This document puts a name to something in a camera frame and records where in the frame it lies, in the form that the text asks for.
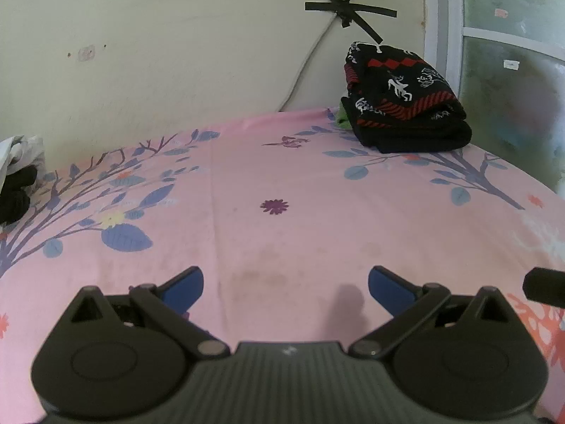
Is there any white framed frosted window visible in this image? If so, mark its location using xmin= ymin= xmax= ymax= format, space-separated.
xmin=423 ymin=0 xmax=565 ymax=196

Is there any black tape cross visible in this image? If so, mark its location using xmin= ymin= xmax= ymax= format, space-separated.
xmin=304 ymin=0 xmax=398 ymax=43

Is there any pink floral bedsheet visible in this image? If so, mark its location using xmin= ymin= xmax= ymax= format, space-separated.
xmin=0 ymin=106 xmax=565 ymax=424

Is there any black red patterned sweater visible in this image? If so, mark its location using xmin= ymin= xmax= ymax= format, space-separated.
xmin=341 ymin=41 xmax=473 ymax=155

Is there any white cable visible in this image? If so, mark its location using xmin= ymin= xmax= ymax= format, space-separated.
xmin=276 ymin=8 xmax=341 ymax=114

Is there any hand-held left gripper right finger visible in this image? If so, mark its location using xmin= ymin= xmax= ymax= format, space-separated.
xmin=350 ymin=265 xmax=509 ymax=360

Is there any green cloth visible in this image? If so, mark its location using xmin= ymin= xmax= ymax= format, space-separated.
xmin=334 ymin=101 xmax=355 ymax=132

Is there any black cloth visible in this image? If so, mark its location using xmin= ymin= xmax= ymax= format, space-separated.
xmin=0 ymin=165 xmax=40 ymax=226

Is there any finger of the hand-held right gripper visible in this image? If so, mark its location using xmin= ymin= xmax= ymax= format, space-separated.
xmin=522 ymin=267 xmax=565 ymax=307

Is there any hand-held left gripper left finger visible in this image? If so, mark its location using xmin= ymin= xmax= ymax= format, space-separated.
xmin=70 ymin=266 xmax=231 ymax=360

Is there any white printed cloth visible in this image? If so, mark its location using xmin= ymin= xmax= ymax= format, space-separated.
xmin=0 ymin=135 xmax=47 ymax=186

